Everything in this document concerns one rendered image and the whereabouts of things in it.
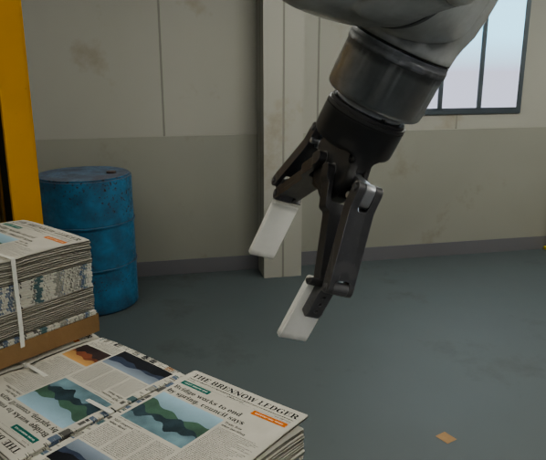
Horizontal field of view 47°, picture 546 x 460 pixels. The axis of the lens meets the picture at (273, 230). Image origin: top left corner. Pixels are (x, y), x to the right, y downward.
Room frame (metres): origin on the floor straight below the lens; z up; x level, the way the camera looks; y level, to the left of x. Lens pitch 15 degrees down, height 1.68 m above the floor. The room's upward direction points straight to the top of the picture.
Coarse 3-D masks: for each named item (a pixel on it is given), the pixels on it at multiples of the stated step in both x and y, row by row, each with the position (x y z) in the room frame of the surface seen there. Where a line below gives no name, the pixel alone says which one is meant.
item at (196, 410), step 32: (192, 384) 1.09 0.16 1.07; (224, 384) 1.09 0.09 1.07; (128, 416) 0.97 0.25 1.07; (160, 416) 0.97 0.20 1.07; (192, 416) 0.97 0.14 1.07; (224, 416) 0.97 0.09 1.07; (256, 416) 0.97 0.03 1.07; (288, 416) 0.97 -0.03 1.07; (64, 448) 0.88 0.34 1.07; (96, 448) 0.88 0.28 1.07; (128, 448) 0.88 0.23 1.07; (160, 448) 0.88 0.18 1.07; (192, 448) 0.88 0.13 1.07; (224, 448) 0.88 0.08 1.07; (256, 448) 0.88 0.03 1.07
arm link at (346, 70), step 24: (360, 48) 0.53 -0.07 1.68; (384, 48) 0.51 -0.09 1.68; (336, 72) 0.55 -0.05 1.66; (360, 72) 0.52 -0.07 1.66; (384, 72) 0.51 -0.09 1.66; (408, 72) 0.51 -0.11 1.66; (432, 72) 0.52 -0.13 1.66; (360, 96) 0.52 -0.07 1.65; (384, 96) 0.52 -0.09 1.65; (408, 96) 0.52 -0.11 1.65; (432, 96) 0.54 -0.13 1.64; (408, 120) 0.53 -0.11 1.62
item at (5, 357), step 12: (72, 324) 1.28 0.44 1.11; (84, 324) 1.30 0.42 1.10; (96, 324) 1.33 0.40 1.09; (36, 336) 1.21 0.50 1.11; (48, 336) 1.23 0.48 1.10; (60, 336) 1.25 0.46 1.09; (72, 336) 1.28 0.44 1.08; (84, 336) 1.30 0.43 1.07; (12, 348) 1.17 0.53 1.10; (24, 348) 1.19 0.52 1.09; (36, 348) 1.21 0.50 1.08; (48, 348) 1.23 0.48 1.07; (0, 360) 1.15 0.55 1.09; (12, 360) 1.17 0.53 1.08; (24, 360) 1.19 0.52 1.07
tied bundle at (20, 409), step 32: (64, 352) 1.24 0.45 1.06; (96, 352) 1.24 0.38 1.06; (128, 352) 1.24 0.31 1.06; (0, 384) 1.10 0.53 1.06; (32, 384) 1.10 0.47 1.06; (64, 384) 1.10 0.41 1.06; (96, 384) 1.10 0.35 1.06; (128, 384) 1.10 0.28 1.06; (160, 384) 1.10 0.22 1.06; (0, 416) 0.99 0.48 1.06; (32, 416) 0.99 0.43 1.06; (64, 416) 0.99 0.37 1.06; (96, 416) 0.99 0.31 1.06; (0, 448) 0.89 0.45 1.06; (32, 448) 0.89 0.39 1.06
